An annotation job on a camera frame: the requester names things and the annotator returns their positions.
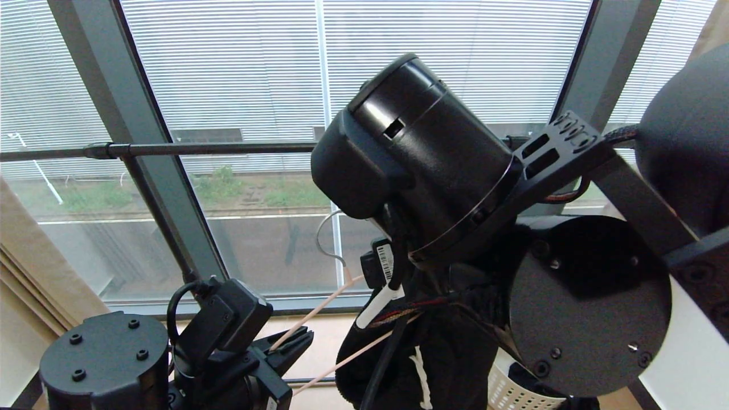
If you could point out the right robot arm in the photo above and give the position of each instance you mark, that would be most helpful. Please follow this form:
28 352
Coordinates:
433 159

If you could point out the beige curtain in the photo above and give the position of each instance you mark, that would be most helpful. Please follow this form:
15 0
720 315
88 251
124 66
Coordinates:
717 28
34 267

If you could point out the window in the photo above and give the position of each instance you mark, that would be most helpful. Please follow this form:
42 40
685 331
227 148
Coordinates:
228 57

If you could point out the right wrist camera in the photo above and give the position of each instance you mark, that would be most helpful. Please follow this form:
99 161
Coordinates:
373 267

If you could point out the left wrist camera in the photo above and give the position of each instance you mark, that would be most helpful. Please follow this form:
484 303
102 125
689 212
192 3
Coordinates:
233 313

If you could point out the black clothes rack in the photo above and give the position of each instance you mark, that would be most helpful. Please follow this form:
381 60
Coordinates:
171 150

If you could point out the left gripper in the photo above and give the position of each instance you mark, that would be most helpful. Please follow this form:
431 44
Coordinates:
228 387

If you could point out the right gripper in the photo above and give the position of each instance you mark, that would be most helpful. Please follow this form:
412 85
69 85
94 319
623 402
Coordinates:
586 330

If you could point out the white laundry basket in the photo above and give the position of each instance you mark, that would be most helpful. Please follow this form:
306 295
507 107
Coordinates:
507 393

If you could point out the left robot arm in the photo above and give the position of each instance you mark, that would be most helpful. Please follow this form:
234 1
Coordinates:
102 364

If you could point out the pink clothes hanger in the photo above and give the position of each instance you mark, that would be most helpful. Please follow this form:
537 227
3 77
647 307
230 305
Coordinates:
319 312

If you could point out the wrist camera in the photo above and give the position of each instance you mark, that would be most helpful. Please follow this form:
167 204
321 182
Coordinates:
373 267
233 313

